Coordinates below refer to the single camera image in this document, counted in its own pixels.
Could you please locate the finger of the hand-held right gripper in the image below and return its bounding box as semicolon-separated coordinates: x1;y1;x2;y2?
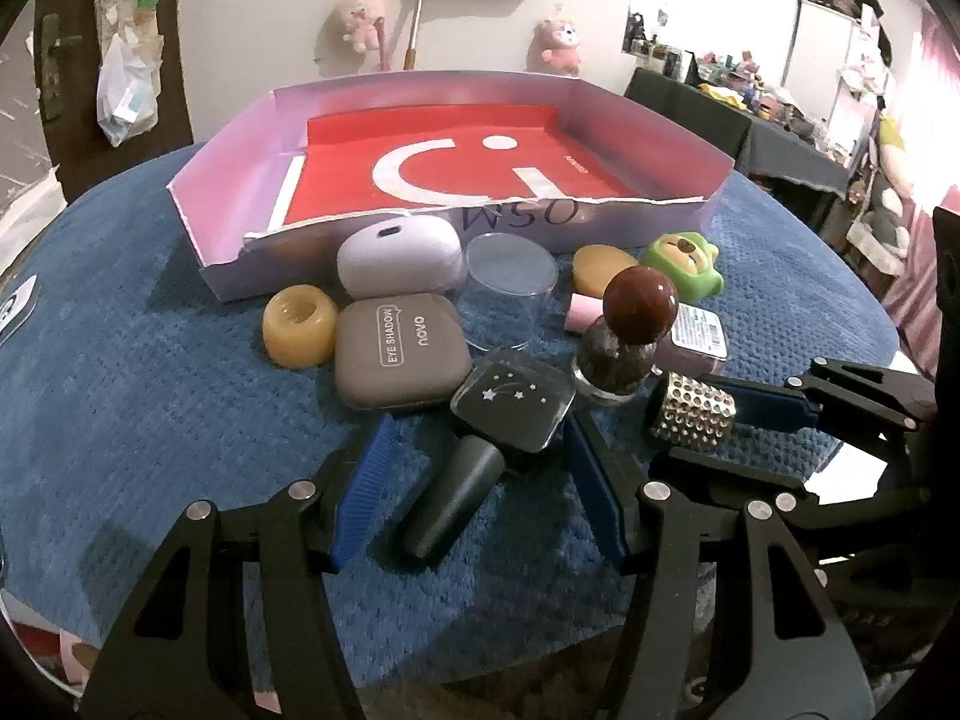
651;433;912;512
720;358;938;433

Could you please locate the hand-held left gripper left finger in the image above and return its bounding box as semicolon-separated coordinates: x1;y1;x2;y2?
82;412;410;720

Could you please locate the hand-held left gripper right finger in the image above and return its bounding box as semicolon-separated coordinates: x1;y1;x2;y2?
562;411;875;720

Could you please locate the studded metallic bottle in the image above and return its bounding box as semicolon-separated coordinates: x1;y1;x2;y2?
649;371;740;452

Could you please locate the grey eyeshadow compact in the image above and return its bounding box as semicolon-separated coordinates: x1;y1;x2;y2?
334;292;475;412

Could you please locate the black star nail polish bottle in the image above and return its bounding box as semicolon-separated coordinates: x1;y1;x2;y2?
395;358;577;562

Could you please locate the green bear toy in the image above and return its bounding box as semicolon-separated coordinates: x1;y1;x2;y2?
641;232;727;310

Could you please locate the brown ball-capped bottle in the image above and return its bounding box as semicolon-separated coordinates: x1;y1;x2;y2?
571;265;680;407

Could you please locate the amber ring-shaped jar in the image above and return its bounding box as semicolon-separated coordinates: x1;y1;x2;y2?
261;285;340;370

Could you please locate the pink-capped labelled bottle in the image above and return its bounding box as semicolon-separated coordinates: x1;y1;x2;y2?
564;295;728;380

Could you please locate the lilac oval case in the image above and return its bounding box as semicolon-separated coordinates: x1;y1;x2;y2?
336;216;466;299

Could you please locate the clear round plastic container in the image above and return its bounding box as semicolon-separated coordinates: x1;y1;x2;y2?
456;232;560;352

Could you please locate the pink cardboard box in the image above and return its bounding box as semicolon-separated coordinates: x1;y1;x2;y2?
166;69;734;302

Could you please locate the large cream plush toy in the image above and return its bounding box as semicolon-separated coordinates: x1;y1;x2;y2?
847;112;938;278

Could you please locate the black-clothed table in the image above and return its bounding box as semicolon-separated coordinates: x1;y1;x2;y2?
622;66;852;200

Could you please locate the red paper sheet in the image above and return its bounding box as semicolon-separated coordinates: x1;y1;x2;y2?
279;106;646;230

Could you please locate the row of small table items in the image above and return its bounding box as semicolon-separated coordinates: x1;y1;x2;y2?
626;4;848;136

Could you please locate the white cabinet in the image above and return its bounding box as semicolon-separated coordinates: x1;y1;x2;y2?
780;0;875;102

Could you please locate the white round-screen device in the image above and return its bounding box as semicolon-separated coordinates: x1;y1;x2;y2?
0;274;38;350

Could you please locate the pink plush toy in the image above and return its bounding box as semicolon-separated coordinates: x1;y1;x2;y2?
332;0;387;55
534;17;586;77

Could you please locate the brown wooden door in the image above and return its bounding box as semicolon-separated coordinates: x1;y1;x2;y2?
30;0;197;203

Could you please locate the clear plastic bag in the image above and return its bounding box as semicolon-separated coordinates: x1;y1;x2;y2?
96;34;162;147

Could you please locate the metal broom handle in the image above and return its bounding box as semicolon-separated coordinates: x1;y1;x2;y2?
405;0;434;72

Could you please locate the metal door handle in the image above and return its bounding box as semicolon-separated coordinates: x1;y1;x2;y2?
37;13;83;98

